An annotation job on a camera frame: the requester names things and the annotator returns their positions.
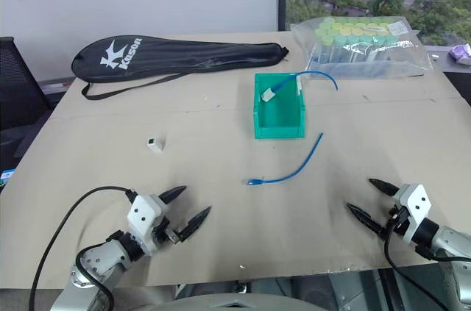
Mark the brown cardboard table cover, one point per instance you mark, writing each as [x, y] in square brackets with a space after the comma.
[221, 222]

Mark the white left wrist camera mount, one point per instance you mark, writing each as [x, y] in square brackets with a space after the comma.
[142, 212]

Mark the black mesh chair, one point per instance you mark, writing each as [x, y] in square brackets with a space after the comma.
[18, 86]

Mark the clear bag of capped tubes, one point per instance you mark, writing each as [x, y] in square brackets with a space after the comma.
[368, 51]

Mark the blue and white box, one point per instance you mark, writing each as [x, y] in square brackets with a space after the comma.
[6, 178]

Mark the purple crumpled object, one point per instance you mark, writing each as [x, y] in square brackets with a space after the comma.
[461, 53]

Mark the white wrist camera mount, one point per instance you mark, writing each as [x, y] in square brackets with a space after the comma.
[417, 205]
[142, 212]

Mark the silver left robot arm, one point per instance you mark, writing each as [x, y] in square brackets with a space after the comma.
[100, 256]

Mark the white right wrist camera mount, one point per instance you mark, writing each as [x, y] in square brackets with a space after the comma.
[417, 205]

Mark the small white connector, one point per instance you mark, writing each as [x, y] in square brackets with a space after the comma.
[155, 143]

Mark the green plastic bin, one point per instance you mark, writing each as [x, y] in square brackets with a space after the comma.
[280, 117]

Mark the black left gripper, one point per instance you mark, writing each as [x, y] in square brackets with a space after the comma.
[163, 234]

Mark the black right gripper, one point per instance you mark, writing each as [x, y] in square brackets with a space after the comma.
[398, 222]

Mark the black Kason racket bag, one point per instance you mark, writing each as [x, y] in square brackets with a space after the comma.
[165, 55]

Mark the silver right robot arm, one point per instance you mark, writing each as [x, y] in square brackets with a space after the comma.
[447, 243]

